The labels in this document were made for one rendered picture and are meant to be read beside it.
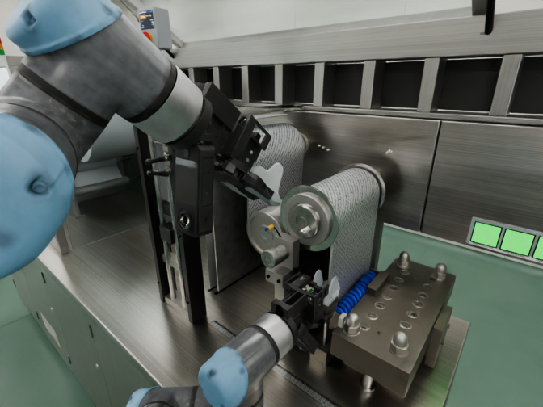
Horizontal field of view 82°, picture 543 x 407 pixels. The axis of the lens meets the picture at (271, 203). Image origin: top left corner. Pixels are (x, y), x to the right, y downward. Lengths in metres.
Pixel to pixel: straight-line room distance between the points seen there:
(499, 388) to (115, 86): 2.22
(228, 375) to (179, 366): 0.36
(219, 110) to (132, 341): 0.70
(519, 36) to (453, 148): 0.24
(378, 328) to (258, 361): 0.32
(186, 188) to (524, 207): 0.73
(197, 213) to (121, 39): 0.19
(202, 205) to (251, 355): 0.25
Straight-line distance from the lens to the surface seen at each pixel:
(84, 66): 0.30
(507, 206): 0.88
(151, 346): 0.92
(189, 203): 0.39
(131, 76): 0.31
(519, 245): 0.90
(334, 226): 0.64
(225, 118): 0.40
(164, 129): 0.34
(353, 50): 0.95
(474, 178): 0.87
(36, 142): 0.19
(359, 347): 0.71
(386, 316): 0.79
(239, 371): 0.51
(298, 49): 1.04
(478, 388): 2.22
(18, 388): 2.35
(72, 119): 0.31
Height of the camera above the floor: 1.52
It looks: 21 degrees down
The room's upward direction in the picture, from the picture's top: straight up
